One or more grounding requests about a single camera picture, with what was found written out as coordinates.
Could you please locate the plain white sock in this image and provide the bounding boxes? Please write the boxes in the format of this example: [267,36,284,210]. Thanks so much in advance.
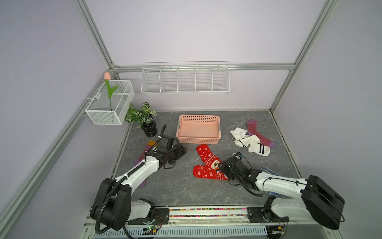
[230,127,249,140]

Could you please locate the potted green plant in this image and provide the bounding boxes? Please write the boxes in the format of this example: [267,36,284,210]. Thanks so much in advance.
[124,102,158,137]

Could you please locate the pink plastic basket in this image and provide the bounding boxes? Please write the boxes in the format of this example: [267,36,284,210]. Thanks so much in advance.
[176,115,221,145]

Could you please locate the red christmas sock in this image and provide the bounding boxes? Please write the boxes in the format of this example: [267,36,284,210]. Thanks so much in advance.
[193,165,228,180]
[197,144,221,173]

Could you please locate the purple striped sock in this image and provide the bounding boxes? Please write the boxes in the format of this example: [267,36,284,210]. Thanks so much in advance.
[247,119,274,148]
[134,140,157,188]

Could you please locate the purple striped sock right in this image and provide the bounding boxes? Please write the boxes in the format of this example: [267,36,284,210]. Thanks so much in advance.
[247,119,274,148]

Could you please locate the white sock black stripes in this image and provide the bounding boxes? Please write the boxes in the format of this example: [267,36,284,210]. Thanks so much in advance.
[234,135,271,156]

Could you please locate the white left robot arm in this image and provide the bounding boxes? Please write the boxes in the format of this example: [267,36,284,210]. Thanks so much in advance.
[90,135,187,235]

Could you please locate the white mesh wall box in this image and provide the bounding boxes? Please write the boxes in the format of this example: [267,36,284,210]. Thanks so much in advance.
[85,80,135,125]

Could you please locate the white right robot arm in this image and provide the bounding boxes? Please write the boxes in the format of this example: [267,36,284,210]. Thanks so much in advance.
[218,152,345,230]

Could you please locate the white wire wall shelf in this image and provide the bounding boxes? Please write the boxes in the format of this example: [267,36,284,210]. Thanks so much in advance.
[140,61,230,94]

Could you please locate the pink artificial tulip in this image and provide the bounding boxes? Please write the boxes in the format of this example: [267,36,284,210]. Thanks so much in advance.
[104,72,118,111]

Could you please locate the purple striped sock left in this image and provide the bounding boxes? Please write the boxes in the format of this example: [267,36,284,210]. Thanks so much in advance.
[134,140,157,188]

